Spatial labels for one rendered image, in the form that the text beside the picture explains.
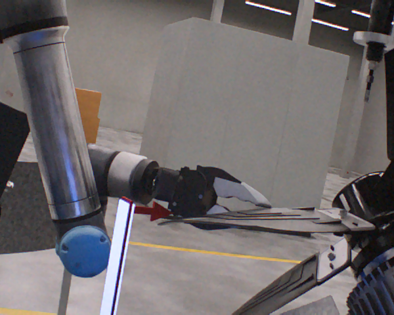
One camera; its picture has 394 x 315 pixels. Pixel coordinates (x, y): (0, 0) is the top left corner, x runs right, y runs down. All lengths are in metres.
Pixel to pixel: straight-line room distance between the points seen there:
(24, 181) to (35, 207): 0.14
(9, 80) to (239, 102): 3.01
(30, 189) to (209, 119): 4.50
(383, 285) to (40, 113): 0.52
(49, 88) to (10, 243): 1.89
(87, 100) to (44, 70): 7.98
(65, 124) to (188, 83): 6.07
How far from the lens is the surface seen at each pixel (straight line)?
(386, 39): 0.90
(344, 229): 0.87
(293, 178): 7.47
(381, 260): 0.92
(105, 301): 0.75
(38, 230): 2.80
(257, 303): 1.08
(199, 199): 0.93
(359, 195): 0.97
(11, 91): 5.01
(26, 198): 2.70
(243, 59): 7.11
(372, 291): 0.89
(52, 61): 0.87
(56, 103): 0.87
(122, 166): 0.98
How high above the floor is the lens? 1.31
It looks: 4 degrees down
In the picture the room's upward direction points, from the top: 11 degrees clockwise
